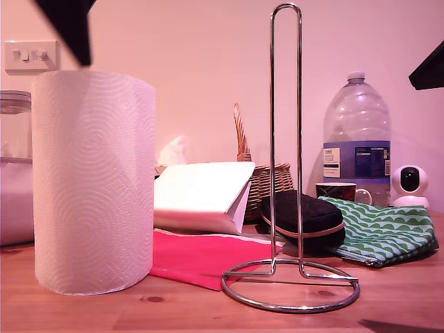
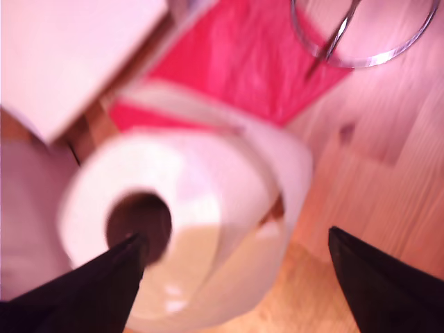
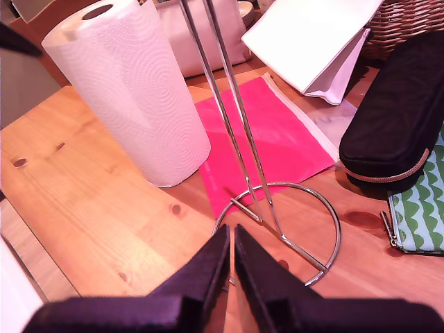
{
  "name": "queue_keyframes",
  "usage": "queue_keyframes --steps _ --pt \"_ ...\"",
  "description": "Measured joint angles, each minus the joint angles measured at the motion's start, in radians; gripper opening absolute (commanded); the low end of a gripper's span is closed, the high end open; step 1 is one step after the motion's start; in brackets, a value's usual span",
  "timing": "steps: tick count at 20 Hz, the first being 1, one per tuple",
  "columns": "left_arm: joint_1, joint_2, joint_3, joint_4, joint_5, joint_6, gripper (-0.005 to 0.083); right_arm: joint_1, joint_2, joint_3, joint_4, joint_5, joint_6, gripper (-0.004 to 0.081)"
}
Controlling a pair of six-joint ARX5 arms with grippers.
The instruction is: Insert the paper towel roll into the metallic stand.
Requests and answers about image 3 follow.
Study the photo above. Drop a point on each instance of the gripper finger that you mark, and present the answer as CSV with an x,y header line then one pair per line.
x,y
208,270
17,40
256,270

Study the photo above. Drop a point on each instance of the white paper towel roll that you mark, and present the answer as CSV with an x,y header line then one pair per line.
x,y
132,86

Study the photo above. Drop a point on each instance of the pink paper sheet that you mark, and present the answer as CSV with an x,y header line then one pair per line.
x,y
284,138

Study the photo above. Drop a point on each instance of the green wave pattern pouch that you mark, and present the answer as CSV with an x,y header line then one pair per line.
x,y
423,215

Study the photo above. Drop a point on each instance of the white base board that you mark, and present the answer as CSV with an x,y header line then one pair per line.
x,y
14,298

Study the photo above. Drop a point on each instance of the black zip case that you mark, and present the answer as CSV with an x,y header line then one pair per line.
x,y
392,121

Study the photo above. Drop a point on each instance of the white folded paper bag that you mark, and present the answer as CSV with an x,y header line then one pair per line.
x,y
305,41

